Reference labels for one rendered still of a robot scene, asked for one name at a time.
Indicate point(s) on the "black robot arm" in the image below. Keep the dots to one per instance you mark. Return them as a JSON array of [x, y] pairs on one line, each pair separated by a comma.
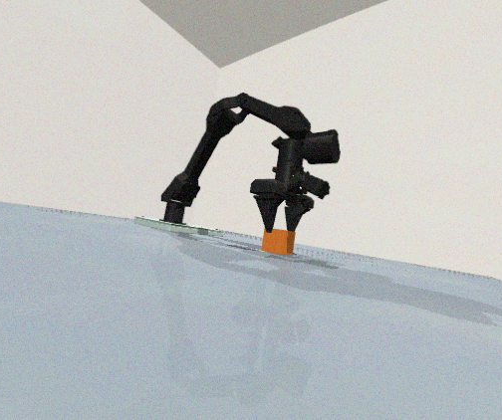
[[317, 148]]

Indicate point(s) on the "orange block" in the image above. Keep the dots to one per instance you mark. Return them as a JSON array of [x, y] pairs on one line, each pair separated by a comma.
[[279, 242]]

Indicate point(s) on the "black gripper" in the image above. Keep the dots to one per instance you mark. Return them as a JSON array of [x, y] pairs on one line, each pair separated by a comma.
[[270, 193]]

